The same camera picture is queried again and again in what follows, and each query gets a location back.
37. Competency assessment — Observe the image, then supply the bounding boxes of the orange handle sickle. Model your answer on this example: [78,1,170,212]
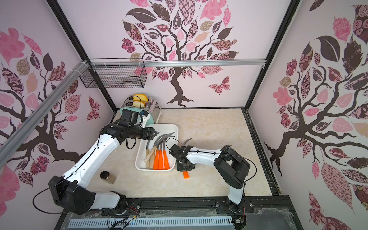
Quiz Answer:
[162,132,174,170]
[183,138,192,179]
[158,137,164,170]
[153,141,159,170]

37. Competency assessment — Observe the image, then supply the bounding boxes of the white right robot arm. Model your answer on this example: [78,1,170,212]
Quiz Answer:
[169,145,251,205]

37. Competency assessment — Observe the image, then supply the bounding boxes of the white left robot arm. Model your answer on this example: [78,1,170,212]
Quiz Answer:
[48,124,158,215]

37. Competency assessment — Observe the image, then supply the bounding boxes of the white plastic storage tray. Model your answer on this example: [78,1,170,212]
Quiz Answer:
[135,124,179,172]

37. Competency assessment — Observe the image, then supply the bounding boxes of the yellow bread slice front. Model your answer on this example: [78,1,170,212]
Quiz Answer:
[132,101,146,109]

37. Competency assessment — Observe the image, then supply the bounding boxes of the yellow bread slice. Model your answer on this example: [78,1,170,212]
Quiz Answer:
[132,101,146,109]
[132,94,149,103]

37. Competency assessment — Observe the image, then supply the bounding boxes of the mint green toaster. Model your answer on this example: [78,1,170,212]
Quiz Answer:
[119,96,162,125]

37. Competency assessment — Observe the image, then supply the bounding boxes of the yellow bread slice back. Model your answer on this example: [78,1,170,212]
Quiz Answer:
[132,94,149,103]

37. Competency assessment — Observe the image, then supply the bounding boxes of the small glass spice jar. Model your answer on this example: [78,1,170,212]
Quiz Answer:
[100,171,117,184]

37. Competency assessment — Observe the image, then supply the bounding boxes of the black wire basket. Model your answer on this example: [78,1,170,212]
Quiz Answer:
[80,57,148,89]

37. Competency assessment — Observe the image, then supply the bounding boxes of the white vented cable duct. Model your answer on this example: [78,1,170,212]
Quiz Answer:
[66,216,233,230]

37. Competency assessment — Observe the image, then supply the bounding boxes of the black base frame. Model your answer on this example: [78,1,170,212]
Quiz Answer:
[55,195,303,230]

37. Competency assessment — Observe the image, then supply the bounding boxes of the aluminium rail left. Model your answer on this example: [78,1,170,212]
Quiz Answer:
[1,60,89,166]

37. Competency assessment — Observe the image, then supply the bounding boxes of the aluminium rail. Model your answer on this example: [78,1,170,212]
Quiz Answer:
[90,58,266,67]
[1,60,89,166]

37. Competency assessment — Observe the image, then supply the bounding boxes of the aluminium rail back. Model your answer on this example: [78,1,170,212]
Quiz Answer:
[90,58,266,67]

